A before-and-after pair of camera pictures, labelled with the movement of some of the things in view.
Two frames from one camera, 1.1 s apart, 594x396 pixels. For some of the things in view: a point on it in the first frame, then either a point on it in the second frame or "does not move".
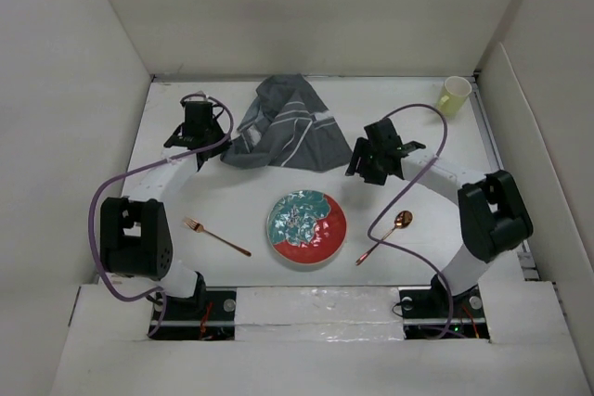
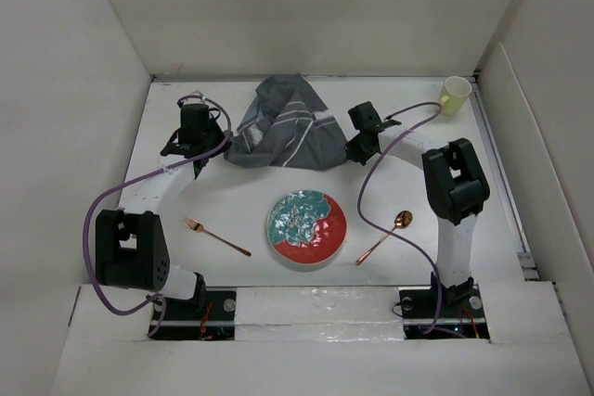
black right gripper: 376,177 to 355,153
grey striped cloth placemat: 290,127 does not move
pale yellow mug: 456,90 does not move
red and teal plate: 306,226 does not move
